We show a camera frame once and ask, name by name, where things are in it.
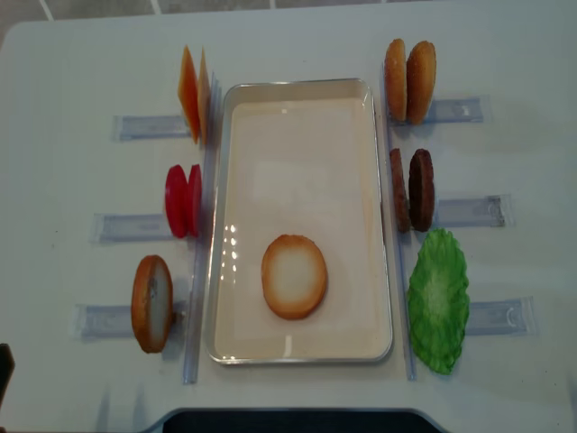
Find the white rectangular metal tray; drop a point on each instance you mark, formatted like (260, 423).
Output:
(299, 158)

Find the dark brown meat patty right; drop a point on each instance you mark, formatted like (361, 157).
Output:
(421, 190)

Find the toasted bread slice white face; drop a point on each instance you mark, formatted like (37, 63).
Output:
(293, 276)

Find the brown bread slice outer left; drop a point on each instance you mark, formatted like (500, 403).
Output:
(152, 302)

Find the orange cheese slice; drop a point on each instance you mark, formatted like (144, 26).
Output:
(187, 92)

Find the red tomato slice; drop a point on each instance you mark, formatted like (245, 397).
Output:
(175, 191)
(193, 200)

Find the golden bun slice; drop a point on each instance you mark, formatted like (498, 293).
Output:
(395, 74)
(421, 74)

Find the brown meat patty left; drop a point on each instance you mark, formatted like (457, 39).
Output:
(399, 193)

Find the green lettuce leaf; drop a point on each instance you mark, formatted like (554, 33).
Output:
(438, 302)

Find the red tomato slice inner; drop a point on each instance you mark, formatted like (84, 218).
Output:
(193, 200)

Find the black base panel bottom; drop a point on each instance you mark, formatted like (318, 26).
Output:
(298, 420)

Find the pale yellow cheese slice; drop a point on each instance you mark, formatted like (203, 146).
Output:
(203, 98)

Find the golden bun slice right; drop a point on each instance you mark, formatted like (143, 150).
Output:
(421, 74)

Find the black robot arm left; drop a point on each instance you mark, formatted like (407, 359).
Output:
(6, 368)

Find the red tomato slice outer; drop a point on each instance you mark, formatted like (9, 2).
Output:
(175, 191)

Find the golden bun slice left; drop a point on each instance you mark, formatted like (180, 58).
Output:
(395, 74)

